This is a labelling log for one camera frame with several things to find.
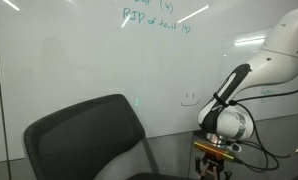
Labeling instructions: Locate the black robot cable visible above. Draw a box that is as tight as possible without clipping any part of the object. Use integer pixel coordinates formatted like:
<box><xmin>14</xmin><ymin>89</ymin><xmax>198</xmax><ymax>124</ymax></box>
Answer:
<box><xmin>227</xmin><ymin>83</ymin><xmax>298</xmax><ymax>174</ymax></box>

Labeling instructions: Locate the large white whiteboard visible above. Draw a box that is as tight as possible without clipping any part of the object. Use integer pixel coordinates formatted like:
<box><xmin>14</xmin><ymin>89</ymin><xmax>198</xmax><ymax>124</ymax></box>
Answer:
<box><xmin>0</xmin><ymin>0</ymin><xmax>298</xmax><ymax>162</ymax></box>

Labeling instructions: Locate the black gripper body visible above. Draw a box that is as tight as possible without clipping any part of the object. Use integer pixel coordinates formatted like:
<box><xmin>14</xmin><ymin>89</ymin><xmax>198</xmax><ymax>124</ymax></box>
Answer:
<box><xmin>200</xmin><ymin>152</ymin><xmax>224</xmax><ymax>180</ymax></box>

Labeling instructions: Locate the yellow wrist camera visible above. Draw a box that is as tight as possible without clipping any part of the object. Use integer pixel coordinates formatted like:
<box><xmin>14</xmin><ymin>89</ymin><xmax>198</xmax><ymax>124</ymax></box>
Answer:
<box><xmin>193</xmin><ymin>139</ymin><xmax>239</xmax><ymax>164</ymax></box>

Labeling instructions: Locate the black mesh office chair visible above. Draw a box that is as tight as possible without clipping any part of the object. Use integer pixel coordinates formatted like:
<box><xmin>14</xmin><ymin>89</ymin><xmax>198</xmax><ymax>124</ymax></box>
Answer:
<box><xmin>22</xmin><ymin>93</ymin><xmax>198</xmax><ymax>180</ymax></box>

